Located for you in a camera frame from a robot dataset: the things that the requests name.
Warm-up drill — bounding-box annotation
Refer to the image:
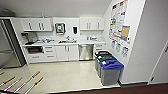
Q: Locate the stainless steel dishwasher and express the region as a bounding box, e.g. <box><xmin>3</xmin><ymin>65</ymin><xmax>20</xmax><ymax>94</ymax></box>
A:
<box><xmin>78</xmin><ymin>44</ymin><xmax>94</xmax><ymax>62</ymax></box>

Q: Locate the stack of white plates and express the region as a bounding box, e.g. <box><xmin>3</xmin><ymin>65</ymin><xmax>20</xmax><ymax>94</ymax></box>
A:
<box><xmin>89</xmin><ymin>36</ymin><xmax>98</xmax><ymax>42</ymax></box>

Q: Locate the narrow white drawer unit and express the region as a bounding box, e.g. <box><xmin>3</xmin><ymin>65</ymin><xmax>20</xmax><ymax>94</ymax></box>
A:
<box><xmin>93</xmin><ymin>42</ymin><xmax>107</xmax><ymax>58</ymax></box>

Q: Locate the white two-door base cabinet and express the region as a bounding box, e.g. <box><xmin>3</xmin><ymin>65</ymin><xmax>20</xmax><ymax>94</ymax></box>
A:
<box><xmin>55</xmin><ymin>44</ymin><xmax>80</xmax><ymax>62</ymax></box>

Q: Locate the green-lid trash bin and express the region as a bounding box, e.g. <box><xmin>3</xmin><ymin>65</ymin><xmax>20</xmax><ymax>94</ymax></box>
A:
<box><xmin>96</xmin><ymin>54</ymin><xmax>118</xmax><ymax>79</ymax></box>

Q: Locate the steel paper towel dispenser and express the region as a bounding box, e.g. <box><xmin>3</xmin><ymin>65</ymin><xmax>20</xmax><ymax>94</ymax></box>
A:
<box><xmin>54</xmin><ymin>22</ymin><xmax>65</xmax><ymax>36</ymax></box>

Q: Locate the wide white drawer unit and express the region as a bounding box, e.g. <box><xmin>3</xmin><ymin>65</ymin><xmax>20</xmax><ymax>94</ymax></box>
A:
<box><xmin>42</xmin><ymin>45</ymin><xmax>58</xmax><ymax>63</ymax></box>

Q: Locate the blue-lid trash bin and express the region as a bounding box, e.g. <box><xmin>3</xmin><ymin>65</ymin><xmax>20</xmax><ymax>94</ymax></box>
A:
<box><xmin>99</xmin><ymin>59</ymin><xmax>125</xmax><ymax>87</ymax></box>

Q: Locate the black built-in microwave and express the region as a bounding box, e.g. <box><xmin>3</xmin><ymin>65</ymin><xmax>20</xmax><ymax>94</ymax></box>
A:
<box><xmin>25</xmin><ymin>46</ymin><xmax>44</xmax><ymax>55</ymax></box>

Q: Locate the dark coffee machine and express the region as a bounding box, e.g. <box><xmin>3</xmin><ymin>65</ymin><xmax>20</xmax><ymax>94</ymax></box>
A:
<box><xmin>21</xmin><ymin>31</ymin><xmax>39</xmax><ymax>45</ymax></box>

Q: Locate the stainless steel refrigerator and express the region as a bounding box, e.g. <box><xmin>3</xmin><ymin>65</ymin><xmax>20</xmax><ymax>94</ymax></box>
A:
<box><xmin>0</xmin><ymin>18</ymin><xmax>26</xmax><ymax>70</ymax></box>

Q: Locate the white door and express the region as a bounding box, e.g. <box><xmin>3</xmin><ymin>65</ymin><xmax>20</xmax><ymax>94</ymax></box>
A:
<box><xmin>147</xmin><ymin>33</ymin><xmax>168</xmax><ymax>86</ymax></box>

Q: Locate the black wall soap dispenser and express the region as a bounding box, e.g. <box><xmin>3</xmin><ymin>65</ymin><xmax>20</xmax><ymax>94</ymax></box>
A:
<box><xmin>72</xmin><ymin>26</ymin><xmax>78</xmax><ymax>36</ymax></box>

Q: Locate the small blue wall sign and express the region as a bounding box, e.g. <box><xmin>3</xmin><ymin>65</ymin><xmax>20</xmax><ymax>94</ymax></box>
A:
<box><xmin>110</xmin><ymin>39</ymin><xmax>116</xmax><ymax>50</ymax></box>

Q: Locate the small black wall sign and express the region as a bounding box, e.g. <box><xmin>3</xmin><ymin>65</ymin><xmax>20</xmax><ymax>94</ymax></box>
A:
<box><xmin>121</xmin><ymin>45</ymin><xmax>130</xmax><ymax>58</ymax></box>

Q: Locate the large colourful wall poster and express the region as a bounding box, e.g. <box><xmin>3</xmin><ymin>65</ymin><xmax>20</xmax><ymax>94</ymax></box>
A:
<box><xmin>108</xmin><ymin>0</ymin><xmax>130</xmax><ymax>43</ymax></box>

